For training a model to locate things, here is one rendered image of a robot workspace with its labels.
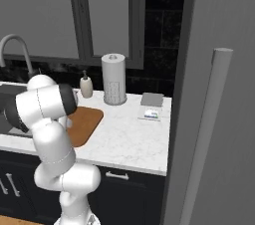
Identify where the grey curved tap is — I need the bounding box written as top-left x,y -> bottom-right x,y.
0,33 -> 37,78

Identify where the brown cutting board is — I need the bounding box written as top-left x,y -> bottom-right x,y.
65,106 -> 105,149

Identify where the dark cupboard door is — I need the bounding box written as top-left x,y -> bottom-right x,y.
0,150 -> 9,217
4,151 -> 63,225
89,182 -> 164,225

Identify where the white paper towel roll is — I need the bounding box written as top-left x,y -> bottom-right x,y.
101,53 -> 128,107

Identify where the silver cupboard handle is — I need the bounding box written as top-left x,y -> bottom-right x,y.
5,172 -> 21,198
0,178 -> 9,196

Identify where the grey framed window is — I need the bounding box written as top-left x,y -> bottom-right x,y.
0,0 -> 147,71

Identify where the dark drawer front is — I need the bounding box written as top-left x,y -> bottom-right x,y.
98,166 -> 166,191

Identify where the beige soap dispenser bottle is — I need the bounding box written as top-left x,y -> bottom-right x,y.
79,69 -> 95,100

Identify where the silver drawer handle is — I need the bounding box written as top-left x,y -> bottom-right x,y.
105,170 -> 130,181

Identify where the grey fridge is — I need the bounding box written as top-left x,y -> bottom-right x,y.
159,0 -> 255,225

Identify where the grey sponge with colourful label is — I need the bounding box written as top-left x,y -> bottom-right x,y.
136,92 -> 165,122

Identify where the dark sink basin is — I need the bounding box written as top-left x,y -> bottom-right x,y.
0,84 -> 34,138

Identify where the grey fridge handle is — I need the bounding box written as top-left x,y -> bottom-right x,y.
179,47 -> 234,225

